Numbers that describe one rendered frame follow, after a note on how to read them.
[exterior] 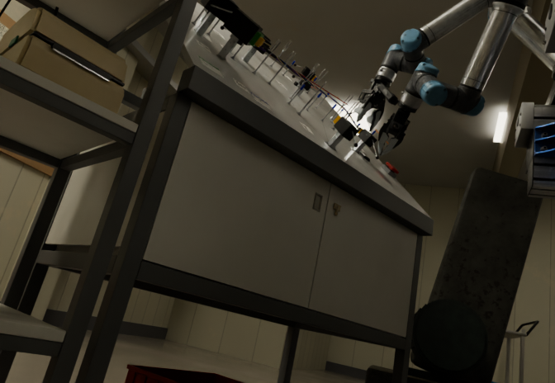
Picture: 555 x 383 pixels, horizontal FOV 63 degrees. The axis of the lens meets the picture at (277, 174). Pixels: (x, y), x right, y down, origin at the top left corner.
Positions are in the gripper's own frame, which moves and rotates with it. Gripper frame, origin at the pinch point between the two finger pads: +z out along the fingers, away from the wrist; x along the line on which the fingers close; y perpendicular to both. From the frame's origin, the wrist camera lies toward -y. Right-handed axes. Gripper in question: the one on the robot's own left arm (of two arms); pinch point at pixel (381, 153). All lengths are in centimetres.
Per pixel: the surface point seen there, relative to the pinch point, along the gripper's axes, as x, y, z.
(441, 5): 24, 228, -47
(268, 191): 20, -59, 4
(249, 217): 19, -68, 9
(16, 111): 68, -98, -4
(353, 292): -16, -40, 32
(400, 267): -27.2, -12.9, 31.0
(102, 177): 59, -77, 16
